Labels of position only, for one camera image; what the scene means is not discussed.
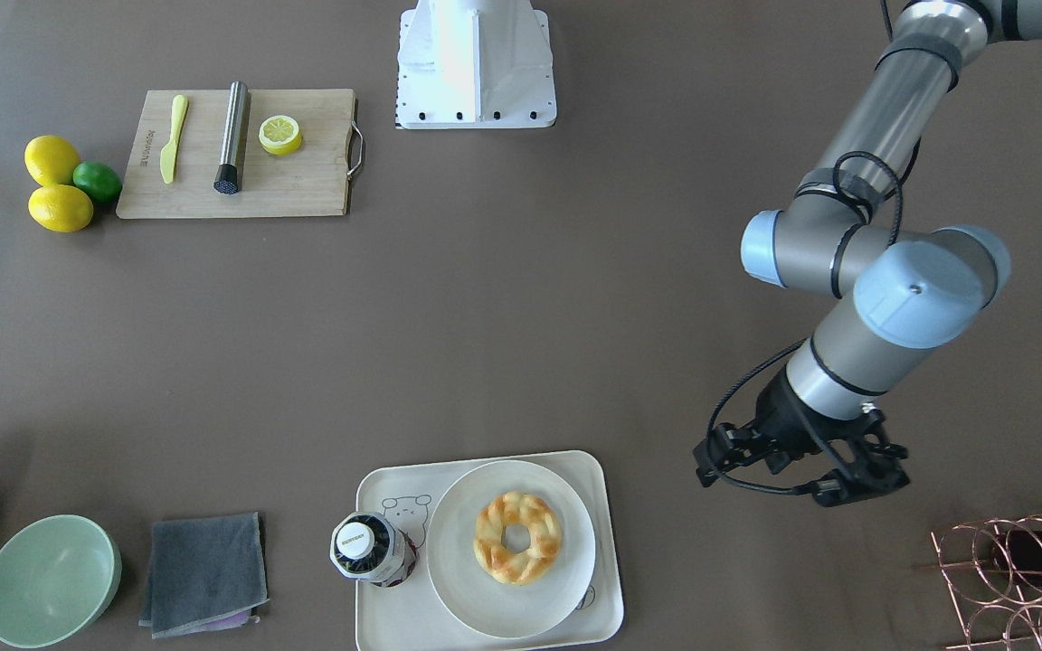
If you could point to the bamboo cutting board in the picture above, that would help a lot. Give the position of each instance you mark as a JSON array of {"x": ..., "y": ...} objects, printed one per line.
[{"x": 312, "y": 182}]

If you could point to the copper wire bottle rack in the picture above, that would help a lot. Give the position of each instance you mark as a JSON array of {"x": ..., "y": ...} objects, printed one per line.
[{"x": 992, "y": 570}]

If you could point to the half lemon slice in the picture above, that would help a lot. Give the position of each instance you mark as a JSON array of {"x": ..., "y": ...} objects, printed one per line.
[{"x": 280, "y": 135}]

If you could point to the braided ring donut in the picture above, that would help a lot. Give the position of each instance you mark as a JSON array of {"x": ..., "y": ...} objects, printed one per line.
[{"x": 517, "y": 538}]

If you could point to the yellow lemon near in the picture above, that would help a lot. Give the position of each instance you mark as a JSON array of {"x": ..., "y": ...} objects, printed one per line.
[{"x": 62, "y": 208}]

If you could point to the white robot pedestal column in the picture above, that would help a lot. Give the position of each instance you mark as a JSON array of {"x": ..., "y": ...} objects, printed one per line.
[{"x": 475, "y": 65}]

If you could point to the yellow plastic knife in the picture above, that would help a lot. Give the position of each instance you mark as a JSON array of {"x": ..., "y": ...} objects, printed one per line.
[{"x": 168, "y": 154}]

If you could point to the yellow lemon far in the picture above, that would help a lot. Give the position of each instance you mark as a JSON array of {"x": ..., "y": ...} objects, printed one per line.
[{"x": 51, "y": 160}]

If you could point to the white round plate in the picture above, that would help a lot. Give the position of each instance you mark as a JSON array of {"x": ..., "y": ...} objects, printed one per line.
[{"x": 491, "y": 608}]

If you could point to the yellow lemon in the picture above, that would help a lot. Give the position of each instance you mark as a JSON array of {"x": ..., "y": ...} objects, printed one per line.
[
  {"x": 62, "y": 208},
  {"x": 51, "y": 160}
]

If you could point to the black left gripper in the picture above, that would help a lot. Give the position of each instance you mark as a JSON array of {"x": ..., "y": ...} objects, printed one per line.
[{"x": 785, "y": 418}]

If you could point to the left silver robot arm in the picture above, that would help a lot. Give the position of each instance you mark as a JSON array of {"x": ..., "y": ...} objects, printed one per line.
[{"x": 899, "y": 295}]

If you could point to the mint green bowl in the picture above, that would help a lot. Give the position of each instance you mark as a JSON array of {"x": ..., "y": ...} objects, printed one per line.
[{"x": 57, "y": 576}]

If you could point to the cream rectangular tray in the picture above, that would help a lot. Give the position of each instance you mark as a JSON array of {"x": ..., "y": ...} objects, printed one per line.
[{"x": 411, "y": 616}]

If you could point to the grey folded cloth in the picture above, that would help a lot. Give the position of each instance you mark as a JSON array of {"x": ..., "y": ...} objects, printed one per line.
[{"x": 205, "y": 574}]

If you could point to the steel muddler rod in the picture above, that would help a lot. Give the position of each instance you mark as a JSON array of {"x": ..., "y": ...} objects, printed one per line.
[{"x": 228, "y": 178}]

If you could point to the green lime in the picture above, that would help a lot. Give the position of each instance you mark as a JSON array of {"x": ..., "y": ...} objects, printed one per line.
[{"x": 100, "y": 182}]

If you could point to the dark juice bottle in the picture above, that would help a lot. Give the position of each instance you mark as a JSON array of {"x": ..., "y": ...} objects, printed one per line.
[{"x": 365, "y": 547}]

